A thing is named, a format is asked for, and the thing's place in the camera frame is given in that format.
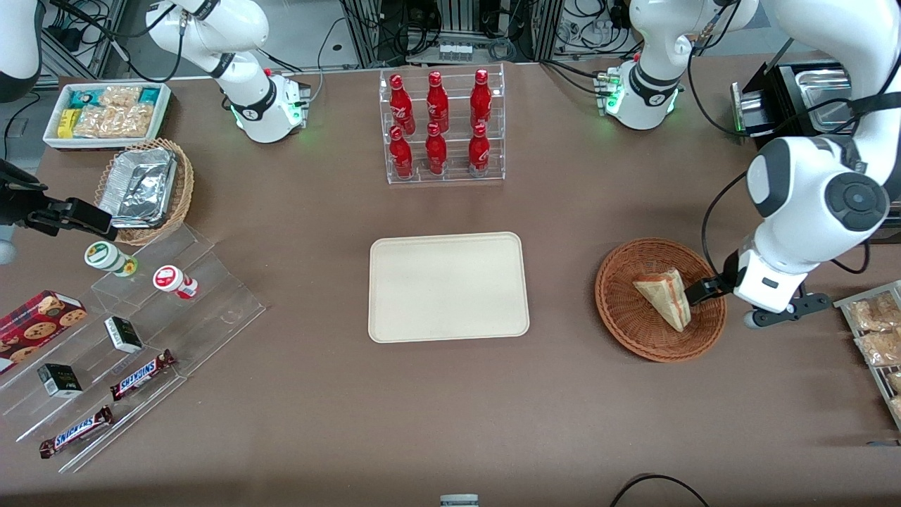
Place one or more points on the clear acrylic bottle rack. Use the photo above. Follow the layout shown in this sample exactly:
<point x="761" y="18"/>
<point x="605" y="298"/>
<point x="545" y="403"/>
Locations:
<point x="454" y="172"/>

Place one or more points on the green lid yogurt cup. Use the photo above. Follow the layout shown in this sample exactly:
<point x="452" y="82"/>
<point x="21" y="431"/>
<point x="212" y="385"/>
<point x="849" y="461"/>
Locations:
<point x="105" y="255"/>

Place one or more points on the triangle sandwich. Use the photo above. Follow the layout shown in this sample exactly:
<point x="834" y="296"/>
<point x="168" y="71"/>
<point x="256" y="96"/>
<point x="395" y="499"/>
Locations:
<point x="665" y="299"/>

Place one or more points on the small grey device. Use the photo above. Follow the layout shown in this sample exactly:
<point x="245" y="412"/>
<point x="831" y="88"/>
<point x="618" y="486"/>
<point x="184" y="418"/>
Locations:
<point x="459" y="501"/>

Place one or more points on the teal snack packet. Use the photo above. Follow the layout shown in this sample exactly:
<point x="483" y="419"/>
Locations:
<point x="149" y="95"/>
<point x="83" y="98"/>

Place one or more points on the cream plastic tray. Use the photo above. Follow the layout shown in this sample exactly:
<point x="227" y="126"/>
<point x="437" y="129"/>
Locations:
<point x="447" y="289"/>

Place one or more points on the brown wicker basket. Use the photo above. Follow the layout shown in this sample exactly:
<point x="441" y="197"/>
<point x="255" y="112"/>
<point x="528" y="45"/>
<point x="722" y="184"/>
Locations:
<point x="626" y="310"/>

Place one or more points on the clear rice cracker pack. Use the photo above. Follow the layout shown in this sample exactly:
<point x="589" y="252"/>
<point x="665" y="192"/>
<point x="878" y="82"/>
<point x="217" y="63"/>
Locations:
<point x="112" y="122"/>
<point x="120" y="96"/>

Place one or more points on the Snickers chocolate bar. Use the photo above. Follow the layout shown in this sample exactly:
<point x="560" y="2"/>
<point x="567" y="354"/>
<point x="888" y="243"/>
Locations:
<point x="143" y="374"/>
<point x="76" y="432"/>

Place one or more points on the yellow snack packet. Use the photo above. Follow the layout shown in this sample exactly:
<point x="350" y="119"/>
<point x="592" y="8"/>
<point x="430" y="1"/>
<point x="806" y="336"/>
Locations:
<point x="65" y="124"/>

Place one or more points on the silver foil packets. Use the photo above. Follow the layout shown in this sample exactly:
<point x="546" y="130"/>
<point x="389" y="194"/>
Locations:
<point x="141" y="186"/>

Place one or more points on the red cola bottle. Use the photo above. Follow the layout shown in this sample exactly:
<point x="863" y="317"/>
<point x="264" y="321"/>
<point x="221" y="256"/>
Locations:
<point x="401" y="156"/>
<point x="436" y="152"/>
<point x="438" y="104"/>
<point x="479" y="152"/>
<point x="401" y="105"/>
<point x="481" y="100"/>

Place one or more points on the red tartan cookie box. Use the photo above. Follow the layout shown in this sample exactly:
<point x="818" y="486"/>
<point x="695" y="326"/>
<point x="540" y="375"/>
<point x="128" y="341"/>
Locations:
<point x="35" y="327"/>

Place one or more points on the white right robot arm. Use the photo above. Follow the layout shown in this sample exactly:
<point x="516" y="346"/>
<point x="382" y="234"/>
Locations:
<point x="253" y="105"/>

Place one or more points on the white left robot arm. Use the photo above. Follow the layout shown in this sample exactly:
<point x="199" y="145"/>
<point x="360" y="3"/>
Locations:
<point x="795" y="197"/>

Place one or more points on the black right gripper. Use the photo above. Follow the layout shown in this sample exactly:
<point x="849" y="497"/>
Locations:
<point x="15" y="204"/>

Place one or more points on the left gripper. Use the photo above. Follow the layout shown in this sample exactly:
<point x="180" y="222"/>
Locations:
<point x="712" y="287"/>

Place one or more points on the small black carton box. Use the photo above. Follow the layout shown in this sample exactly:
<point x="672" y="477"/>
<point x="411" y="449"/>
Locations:
<point x="124" y="335"/>
<point x="60" y="381"/>

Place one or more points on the clear acrylic stepped shelf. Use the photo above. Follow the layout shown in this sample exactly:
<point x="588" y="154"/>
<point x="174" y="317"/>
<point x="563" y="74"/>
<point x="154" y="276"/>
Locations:
<point x="211" y="310"/>

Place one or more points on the white rectangular snack box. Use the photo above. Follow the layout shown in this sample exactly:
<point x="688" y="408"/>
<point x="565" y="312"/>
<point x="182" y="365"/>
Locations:
<point x="53" y="141"/>

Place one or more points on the black food warmer appliance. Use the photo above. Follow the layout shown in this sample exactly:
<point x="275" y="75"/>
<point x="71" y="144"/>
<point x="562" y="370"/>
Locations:
<point x="781" y="98"/>

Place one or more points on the white power strip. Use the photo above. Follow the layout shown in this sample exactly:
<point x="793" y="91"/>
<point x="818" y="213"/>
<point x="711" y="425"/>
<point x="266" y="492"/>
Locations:
<point x="456" y="51"/>

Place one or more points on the tan wicker basket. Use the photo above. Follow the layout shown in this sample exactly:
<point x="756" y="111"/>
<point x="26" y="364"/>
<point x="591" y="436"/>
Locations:
<point x="184" y="190"/>

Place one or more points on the red lid yogurt cup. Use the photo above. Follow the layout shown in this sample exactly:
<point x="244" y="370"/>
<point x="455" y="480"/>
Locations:
<point x="169" y="279"/>

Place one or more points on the clear fried snack pack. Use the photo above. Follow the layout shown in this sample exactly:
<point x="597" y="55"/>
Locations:
<point x="895" y="382"/>
<point x="881" y="347"/>
<point x="873" y="313"/>
<point x="897" y="408"/>

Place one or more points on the stainless steel pan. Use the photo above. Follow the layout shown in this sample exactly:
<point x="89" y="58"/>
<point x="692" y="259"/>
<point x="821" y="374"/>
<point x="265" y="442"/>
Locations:
<point x="823" y="95"/>

